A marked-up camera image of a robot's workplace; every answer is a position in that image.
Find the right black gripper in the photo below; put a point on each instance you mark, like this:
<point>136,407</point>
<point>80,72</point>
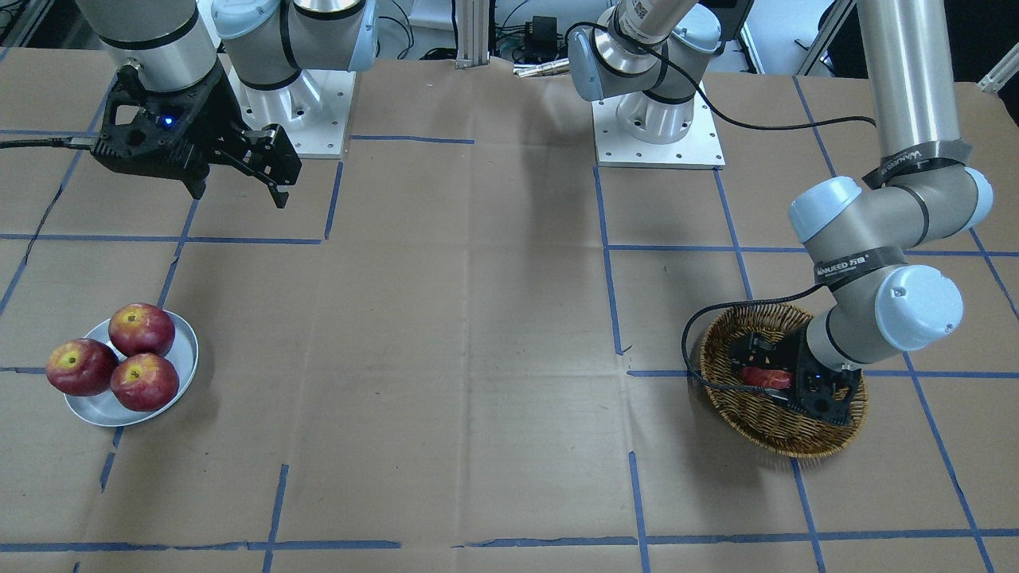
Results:
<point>213,119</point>

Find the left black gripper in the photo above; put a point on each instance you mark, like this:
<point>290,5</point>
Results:
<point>782,355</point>

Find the red yellow striped apple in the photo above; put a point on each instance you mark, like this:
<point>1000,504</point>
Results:
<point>766,378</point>

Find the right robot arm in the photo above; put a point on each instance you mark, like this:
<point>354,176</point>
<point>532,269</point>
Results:
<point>267,43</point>

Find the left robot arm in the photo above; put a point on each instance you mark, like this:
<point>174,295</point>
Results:
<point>922,190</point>

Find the woven wicker basket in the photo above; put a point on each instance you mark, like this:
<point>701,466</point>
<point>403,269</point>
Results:
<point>756,416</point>

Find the red apple plate top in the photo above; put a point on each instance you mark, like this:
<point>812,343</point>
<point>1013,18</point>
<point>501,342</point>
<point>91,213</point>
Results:
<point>140,328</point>

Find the red apple plate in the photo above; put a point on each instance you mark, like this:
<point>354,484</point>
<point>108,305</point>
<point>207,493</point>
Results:
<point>145,382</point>
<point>81,367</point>
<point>140,328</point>

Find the red apple plate front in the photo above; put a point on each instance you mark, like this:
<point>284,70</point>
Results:
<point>145,382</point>

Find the silver metal plate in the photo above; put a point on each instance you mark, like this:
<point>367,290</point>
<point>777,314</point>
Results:
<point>105,410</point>

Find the black power adapter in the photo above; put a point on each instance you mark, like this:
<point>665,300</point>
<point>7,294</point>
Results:
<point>541,39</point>

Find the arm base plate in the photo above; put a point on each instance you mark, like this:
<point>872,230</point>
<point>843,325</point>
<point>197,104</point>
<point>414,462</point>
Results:
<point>326,119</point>
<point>634,131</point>

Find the aluminium frame post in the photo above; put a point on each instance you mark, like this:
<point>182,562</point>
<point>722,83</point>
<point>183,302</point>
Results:
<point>472,28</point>

